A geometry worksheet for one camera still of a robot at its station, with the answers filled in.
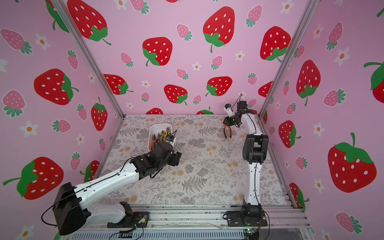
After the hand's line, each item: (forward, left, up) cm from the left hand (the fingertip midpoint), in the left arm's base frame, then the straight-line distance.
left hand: (178, 152), depth 80 cm
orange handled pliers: (+25, -30, -11) cm, 41 cm away
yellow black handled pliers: (+24, +11, -12) cm, 29 cm away
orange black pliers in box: (+17, +20, -13) cm, 30 cm away
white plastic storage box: (+29, +21, -14) cm, 38 cm away
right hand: (+31, -36, -8) cm, 48 cm away
